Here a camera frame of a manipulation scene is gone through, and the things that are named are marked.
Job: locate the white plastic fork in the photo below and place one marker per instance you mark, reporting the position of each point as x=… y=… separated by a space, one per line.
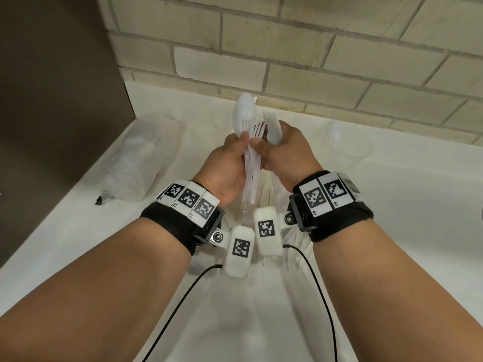
x=272 y=126
x=259 y=128

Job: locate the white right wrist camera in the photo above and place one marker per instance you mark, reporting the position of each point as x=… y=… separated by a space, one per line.
x=267 y=231

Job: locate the person's left thumb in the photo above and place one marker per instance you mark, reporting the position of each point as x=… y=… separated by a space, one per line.
x=237 y=137

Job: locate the white plastic spoon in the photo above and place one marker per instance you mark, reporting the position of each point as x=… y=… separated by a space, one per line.
x=243 y=109

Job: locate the brown cabinet panel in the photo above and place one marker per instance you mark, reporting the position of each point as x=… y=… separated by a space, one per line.
x=49 y=101

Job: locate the plastic bag of clear cups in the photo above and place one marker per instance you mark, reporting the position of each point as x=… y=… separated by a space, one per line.
x=139 y=158

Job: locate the person's right forearm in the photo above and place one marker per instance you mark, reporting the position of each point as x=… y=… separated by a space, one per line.
x=392 y=294

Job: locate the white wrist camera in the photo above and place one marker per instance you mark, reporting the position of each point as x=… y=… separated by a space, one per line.
x=267 y=231
x=238 y=252

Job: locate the person's right thumb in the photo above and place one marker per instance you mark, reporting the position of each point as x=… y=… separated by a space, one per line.
x=259 y=143

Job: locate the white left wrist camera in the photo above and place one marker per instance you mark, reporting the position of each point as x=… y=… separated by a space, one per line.
x=238 y=252

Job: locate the person's left forearm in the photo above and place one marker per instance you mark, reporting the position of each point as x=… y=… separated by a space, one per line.
x=90 y=294

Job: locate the person's right hand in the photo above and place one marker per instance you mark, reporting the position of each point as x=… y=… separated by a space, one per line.
x=292 y=154

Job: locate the person's left hand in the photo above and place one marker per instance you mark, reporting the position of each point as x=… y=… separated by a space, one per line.
x=220 y=171

